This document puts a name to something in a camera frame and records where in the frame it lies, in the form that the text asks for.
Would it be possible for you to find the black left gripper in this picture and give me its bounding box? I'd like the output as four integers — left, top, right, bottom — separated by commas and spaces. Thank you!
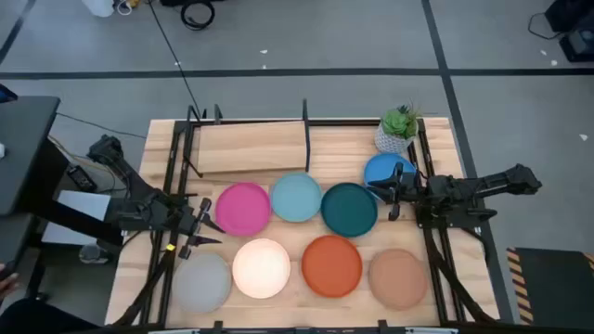
174, 198, 227, 260

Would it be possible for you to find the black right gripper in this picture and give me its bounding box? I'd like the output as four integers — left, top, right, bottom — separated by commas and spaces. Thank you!
366, 161, 432, 222

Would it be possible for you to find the dark teal plate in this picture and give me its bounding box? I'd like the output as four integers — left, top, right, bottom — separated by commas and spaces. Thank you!
320, 182, 379, 238

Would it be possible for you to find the pink plate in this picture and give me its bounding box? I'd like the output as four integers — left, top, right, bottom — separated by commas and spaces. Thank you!
214, 181, 272, 238

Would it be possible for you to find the grey plate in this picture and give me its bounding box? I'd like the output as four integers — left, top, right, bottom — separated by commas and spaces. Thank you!
171, 252, 233, 315

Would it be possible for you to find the cream white plate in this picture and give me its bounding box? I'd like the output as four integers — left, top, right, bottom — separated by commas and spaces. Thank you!
231, 238, 292, 300

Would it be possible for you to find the light blue plate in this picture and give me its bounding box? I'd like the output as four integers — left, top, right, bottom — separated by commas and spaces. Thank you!
270, 172, 323, 224

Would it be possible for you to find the succulent in white patterned pot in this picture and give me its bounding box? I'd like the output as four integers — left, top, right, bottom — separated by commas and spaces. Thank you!
373, 102, 423, 155

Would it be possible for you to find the tan plate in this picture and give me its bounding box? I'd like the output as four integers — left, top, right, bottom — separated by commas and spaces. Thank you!
368, 248, 429, 311

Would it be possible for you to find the orange plate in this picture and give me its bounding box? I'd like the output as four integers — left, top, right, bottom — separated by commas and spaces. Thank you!
301, 234, 364, 299

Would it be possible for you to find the black metal rack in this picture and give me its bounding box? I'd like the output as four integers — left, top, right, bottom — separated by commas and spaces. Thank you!
182, 97, 312, 180

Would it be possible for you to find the clear glass jar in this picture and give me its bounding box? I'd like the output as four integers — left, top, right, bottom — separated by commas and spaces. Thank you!
78, 243, 114, 265

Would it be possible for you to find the white panel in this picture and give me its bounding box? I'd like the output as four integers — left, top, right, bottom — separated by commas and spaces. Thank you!
40, 189, 112, 247

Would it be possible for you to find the black power adapter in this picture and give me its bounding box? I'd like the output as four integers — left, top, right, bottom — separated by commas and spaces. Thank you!
66, 164, 98, 192

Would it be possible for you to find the person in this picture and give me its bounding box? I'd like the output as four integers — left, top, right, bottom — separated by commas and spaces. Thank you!
0, 296, 101, 334

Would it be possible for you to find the black mat with hazard stripes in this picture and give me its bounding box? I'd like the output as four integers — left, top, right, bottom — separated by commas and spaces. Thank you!
505, 247, 594, 326

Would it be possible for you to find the black desk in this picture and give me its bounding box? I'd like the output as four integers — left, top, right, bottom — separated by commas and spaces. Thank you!
0, 96, 125, 307

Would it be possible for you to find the person's hand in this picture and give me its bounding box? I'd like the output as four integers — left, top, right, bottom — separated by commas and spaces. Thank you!
0, 263, 19, 302

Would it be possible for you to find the dark device with screen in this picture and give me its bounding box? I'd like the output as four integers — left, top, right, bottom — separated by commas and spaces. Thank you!
0, 83, 19, 104

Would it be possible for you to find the black equipment box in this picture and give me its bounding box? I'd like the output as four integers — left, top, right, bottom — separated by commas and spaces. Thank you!
559, 27, 594, 64

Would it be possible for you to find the white container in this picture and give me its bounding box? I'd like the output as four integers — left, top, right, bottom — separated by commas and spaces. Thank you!
82, 0, 116, 19

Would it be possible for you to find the black equipment case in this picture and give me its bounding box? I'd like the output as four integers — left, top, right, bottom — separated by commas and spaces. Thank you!
545, 0, 594, 33

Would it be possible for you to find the black metal table frame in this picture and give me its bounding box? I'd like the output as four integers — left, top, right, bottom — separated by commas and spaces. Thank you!
110, 118, 500, 334

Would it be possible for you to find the thin black cable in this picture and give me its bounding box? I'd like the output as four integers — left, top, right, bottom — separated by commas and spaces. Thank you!
527, 11, 562, 41
55, 112, 148, 140

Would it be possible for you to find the long black floor cable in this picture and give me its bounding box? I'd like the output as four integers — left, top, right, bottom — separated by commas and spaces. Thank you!
148, 0, 202, 118

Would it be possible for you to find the coiled black cable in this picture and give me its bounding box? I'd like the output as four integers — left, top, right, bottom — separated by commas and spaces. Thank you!
179, 0, 216, 32

